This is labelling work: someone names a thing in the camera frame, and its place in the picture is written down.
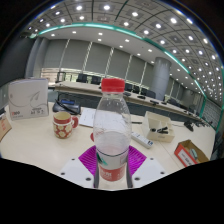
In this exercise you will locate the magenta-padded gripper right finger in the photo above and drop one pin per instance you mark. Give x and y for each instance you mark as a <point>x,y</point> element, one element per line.
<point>146,171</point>

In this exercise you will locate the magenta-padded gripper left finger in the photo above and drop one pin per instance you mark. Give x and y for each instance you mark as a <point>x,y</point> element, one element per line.
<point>76,171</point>

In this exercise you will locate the clear red-capped water bottle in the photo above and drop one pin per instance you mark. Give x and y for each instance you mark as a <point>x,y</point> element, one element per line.
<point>111,133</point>

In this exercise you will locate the beige open box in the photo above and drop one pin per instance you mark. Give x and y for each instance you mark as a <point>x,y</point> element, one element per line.
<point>158,136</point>

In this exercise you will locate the flat round red coaster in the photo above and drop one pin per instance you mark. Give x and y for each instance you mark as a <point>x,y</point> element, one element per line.
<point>92,137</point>

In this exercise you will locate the cardboard box with red side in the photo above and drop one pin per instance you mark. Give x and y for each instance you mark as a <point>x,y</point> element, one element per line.
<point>183,155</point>

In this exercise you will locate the small black tool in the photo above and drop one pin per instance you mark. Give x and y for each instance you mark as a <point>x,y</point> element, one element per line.
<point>160,129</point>

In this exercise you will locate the red and cream mug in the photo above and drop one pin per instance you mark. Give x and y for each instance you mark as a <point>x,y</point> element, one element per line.
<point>62,126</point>

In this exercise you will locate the green whiteboard eraser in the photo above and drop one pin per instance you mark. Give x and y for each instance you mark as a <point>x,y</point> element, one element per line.
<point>193,153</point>

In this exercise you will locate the white paper sheet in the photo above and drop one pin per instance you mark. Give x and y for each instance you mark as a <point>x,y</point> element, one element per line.
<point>87,117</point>

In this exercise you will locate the black microphone base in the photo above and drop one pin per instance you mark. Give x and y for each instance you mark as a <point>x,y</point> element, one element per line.
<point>189,125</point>

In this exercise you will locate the black desk conference console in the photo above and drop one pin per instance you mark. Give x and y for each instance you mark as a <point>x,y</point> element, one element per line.
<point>68,107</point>

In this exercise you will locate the black desk microphones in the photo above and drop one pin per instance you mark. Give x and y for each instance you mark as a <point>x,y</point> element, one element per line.
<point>154,101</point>

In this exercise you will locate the long curved conference table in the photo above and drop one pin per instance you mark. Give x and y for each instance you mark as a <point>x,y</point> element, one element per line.
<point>83,89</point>

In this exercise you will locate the brown paper envelope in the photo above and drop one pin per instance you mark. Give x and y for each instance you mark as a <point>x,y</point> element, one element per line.
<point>4,126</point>

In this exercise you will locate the white printed carton box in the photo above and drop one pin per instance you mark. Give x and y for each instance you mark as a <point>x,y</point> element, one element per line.
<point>28,98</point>

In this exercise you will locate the black office chairs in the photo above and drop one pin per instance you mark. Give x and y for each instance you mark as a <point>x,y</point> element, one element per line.
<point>95,80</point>

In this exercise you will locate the round ceiling lights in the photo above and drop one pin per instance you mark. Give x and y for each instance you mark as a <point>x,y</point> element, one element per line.
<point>133,14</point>

